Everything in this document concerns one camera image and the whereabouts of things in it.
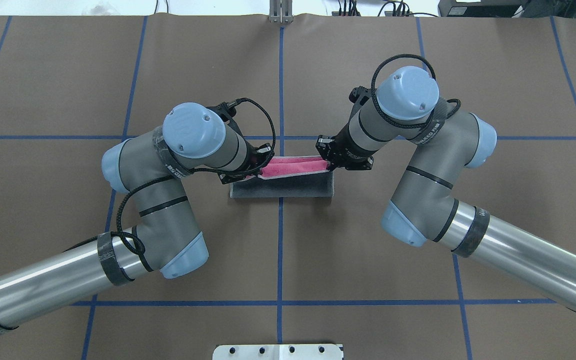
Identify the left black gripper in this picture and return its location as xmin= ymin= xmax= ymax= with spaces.
xmin=206 ymin=101 xmax=275 ymax=184

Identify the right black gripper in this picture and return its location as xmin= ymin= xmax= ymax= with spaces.
xmin=316 ymin=86 xmax=374 ymax=172

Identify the pink and grey towel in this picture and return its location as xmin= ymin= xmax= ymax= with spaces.
xmin=230 ymin=155 xmax=334 ymax=199

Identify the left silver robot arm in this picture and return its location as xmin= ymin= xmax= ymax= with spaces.
xmin=0 ymin=98 xmax=275 ymax=335

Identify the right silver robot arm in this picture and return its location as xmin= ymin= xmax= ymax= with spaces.
xmin=315 ymin=66 xmax=576 ymax=313

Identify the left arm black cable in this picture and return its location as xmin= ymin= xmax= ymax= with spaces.
xmin=115 ymin=98 xmax=277 ymax=256

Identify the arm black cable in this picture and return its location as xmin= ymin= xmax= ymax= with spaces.
xmin=115 ymin=98 xmax=277 ymax=256
xmin=370 ymin=54 xmax=462 ymax=130

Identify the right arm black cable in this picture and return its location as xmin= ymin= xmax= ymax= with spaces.
xmin=370 ymin=54 xmax=462 ymax=130

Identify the aluminium frame post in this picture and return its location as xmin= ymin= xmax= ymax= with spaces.
xmin=269 ymin=0 xmax=294 ymax=25

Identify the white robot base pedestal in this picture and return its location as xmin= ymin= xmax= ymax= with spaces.
xmin=212 ymin=343 xmax=345 ymax=360

